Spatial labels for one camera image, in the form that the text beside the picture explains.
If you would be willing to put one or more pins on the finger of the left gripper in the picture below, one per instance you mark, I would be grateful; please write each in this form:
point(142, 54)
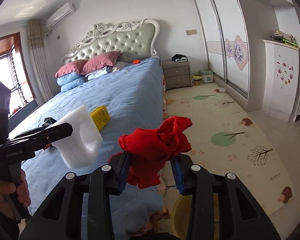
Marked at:
point(38, 138)

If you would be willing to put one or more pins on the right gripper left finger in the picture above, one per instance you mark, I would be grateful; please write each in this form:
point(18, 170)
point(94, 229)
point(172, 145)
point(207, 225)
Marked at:
point(60, 214)

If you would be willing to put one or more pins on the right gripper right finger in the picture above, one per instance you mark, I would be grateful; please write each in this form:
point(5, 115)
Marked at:
point(240, 215)

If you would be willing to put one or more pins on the white foam block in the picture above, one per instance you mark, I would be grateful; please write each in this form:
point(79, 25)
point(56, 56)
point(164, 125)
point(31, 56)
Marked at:
point(81, 148)

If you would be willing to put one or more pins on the yellow carton box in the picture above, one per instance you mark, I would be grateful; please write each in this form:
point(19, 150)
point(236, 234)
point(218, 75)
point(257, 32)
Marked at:
point(100, 117)

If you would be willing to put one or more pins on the red cloth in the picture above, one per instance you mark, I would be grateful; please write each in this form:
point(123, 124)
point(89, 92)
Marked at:
point(150, 149)

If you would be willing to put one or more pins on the person's left hand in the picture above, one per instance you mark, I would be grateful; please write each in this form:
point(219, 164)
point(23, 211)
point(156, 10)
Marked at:
point(9, 188)

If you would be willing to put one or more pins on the window with metal bars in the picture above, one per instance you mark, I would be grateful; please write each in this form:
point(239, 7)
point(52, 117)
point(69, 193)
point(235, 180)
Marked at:
point(13, 73)

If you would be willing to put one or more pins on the cartoon foam floor mat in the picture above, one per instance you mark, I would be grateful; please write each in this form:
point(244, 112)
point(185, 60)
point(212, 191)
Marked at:
point(224, 138)

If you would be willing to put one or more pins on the left pink pillow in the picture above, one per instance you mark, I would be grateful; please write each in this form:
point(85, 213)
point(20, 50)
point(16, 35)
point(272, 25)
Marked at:
point(71, 67)

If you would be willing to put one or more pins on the pink pillow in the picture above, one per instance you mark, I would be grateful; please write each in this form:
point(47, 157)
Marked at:
point(71, 67)
point(100, 61)

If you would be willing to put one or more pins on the beige curtain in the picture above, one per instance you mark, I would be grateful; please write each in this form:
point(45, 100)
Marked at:
point(38, 58)

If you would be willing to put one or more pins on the folded striped blanket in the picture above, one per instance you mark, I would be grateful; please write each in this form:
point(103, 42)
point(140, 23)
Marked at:
point(104, 71)

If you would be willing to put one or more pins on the right pink pillow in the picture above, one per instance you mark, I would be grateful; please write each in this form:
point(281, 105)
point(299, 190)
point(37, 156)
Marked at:
point(100, 61)

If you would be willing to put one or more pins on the small white floor box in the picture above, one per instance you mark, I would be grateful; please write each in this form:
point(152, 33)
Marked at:
point(222, 90)

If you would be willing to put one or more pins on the white air conditioner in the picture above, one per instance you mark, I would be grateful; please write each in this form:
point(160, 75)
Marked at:
point(63, 12)

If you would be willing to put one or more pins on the tufted green headboard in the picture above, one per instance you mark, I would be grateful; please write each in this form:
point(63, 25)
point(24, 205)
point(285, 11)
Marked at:
point(135, 40)

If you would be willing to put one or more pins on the colourful toys by box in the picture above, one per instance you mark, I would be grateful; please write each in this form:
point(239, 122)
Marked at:
point(196, 80)

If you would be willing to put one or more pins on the green white storage box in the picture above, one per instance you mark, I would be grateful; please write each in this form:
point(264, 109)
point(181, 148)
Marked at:
point(207, 76)

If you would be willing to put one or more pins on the white corner cabinet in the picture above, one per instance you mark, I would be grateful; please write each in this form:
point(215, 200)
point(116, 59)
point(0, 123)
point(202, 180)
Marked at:
point(281, 81)

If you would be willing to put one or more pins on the grey nightstand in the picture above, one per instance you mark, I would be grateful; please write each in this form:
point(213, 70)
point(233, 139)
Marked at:
point(177, 75)

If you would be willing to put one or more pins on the black white clothes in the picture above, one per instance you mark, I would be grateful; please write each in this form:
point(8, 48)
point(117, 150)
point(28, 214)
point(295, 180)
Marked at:
point(179, 58)

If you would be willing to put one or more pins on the clutter on cabinet top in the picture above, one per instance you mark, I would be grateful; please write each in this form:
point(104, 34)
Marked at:
point(282, 37)

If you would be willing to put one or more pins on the sliding door wardrobe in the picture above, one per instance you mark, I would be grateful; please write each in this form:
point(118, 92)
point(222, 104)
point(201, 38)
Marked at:
point(226, 42)

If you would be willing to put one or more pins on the wall switch plate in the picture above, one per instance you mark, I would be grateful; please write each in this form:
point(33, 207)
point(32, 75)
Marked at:
point(191, 32)

